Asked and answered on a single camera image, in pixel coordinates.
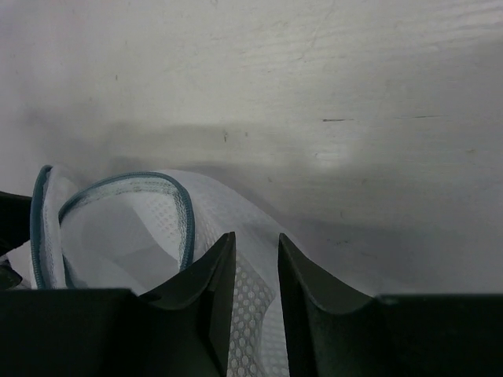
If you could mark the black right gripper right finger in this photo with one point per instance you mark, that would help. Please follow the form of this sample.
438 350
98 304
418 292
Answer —
332 329

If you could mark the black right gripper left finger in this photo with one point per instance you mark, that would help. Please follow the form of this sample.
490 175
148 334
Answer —
180 328

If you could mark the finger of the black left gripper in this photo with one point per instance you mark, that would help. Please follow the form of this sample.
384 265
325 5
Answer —
15 231

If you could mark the white mesh laundry bag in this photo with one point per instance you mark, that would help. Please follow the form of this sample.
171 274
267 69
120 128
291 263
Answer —
137 230

